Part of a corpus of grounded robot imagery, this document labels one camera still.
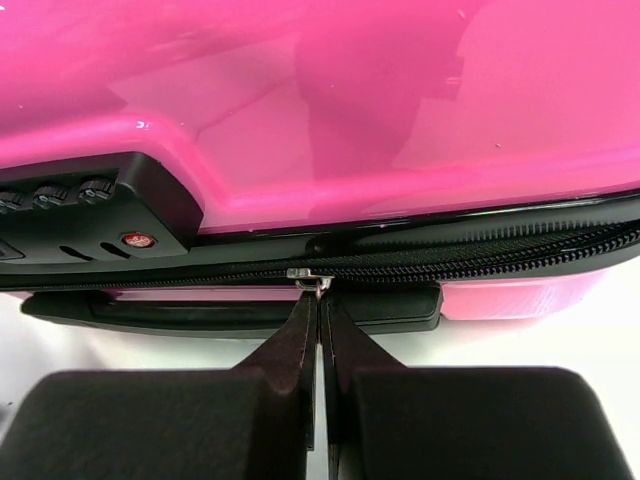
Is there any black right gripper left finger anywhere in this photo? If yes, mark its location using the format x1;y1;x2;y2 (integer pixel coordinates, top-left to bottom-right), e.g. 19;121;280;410
1;293;317;479

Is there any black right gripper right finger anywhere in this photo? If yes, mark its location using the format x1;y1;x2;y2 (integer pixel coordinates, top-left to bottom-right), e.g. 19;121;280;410
319;294;632;480

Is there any pink hard-shell suitcase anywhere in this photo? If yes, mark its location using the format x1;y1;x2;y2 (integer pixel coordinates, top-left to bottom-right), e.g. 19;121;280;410
1;1;639;332

